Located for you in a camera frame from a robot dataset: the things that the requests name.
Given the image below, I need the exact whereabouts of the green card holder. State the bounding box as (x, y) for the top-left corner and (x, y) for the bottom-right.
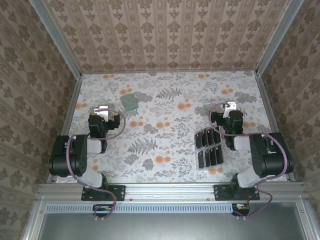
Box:
(119, 93), (139, 112)

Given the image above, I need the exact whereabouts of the clear plastic card tray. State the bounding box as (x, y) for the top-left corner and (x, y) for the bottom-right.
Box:
(193, 124), (226, 173)

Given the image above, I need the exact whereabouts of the floral paper table cover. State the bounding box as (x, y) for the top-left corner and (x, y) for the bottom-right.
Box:
(48, 70), (292, 183)

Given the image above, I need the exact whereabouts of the black connector box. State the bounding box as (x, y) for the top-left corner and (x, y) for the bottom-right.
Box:
(92, 203), (114, 214)
(231, 203), (251, 216)

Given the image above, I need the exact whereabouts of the grey metal panel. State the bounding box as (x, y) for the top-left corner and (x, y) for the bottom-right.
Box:
(37, 212), (308, 240)

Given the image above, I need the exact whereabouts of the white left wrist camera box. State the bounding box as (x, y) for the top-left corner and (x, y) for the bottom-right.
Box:
(93, 105), (113, 123)

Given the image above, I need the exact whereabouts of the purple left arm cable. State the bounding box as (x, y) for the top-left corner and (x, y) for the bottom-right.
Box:
(65, 108), (126, 222)

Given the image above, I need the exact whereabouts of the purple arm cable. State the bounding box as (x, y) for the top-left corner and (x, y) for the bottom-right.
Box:
(65, 108), (126, 222)
(209, 101), (291, 221)

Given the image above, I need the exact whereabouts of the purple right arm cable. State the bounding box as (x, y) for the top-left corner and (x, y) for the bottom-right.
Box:
(209, 101), (291, 221)

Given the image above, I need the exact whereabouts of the thin aluminium table edge rail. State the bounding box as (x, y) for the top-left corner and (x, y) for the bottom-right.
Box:
(80, 69), (258, 75)

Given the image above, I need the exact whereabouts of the aluminium frame post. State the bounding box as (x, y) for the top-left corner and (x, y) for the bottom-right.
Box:
(27, 0), (83, 80)
(255, 0), (305, 76)

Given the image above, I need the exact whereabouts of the long aluminium mounting rail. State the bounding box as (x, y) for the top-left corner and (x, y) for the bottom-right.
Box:
(37, 182), (307, 203)

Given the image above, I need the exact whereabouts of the white slotted cable duct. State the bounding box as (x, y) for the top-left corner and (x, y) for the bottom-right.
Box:
(46, 203), (251, 215)

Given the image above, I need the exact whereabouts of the aluminium panel frame profile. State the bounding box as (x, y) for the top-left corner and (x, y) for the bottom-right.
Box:
(21, 199), (48, 240)
(294, 201), (318, 240)

